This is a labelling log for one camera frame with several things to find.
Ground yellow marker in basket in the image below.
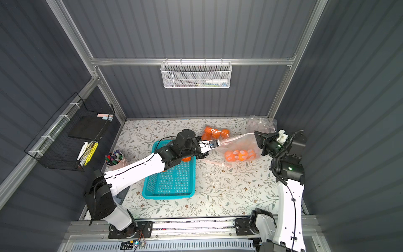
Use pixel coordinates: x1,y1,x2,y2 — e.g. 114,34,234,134
80,141,99,167

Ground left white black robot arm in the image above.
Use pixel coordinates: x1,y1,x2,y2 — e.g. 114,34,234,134
84,129,220,232

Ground pink sticky notes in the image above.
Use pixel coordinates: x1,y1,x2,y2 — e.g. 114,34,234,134
97,113,113,121

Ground teal plastic basket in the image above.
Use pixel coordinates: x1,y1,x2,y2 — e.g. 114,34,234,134
142,157,196,200

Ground black wire wall basket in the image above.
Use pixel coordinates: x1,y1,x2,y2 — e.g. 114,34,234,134
25,93,115,171

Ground black notebook in basket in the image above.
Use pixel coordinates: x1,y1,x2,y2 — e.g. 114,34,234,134
68,117,111,141

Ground clear zip-top bag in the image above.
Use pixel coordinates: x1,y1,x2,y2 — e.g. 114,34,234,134
210,126,261,163
246,115,277,133

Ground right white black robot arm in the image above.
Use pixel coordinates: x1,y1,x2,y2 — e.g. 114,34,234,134
250,130,307,252

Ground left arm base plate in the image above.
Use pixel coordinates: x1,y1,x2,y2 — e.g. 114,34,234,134
108,221,154,239

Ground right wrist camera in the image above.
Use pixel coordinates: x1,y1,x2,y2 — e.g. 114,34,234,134
277,130,289,144

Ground orange bag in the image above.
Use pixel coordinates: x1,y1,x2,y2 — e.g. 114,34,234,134
224,151,238,162
237,149,257,161
220,129,230,139

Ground pink pen cup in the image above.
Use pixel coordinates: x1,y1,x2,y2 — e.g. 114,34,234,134
105,150,128,172

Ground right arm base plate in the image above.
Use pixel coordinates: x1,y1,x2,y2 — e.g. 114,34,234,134
233,217,259,236

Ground white wire mesh basket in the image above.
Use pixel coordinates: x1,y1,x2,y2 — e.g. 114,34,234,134
160,61,233,89

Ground white marker in basket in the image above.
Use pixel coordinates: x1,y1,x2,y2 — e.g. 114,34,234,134
77,142,89,161

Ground aluminium linear rail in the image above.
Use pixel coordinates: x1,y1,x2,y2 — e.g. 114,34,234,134
62,215,322,243

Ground green led circuit board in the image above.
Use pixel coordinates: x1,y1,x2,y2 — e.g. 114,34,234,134
120,240,146,252

